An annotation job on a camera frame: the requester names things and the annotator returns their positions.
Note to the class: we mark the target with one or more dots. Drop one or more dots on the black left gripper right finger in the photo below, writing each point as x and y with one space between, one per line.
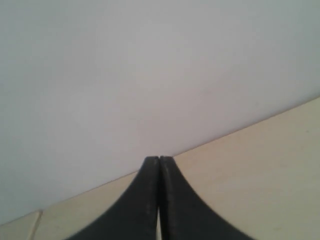
183 214

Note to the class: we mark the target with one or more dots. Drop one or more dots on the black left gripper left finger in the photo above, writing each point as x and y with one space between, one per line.
134 215

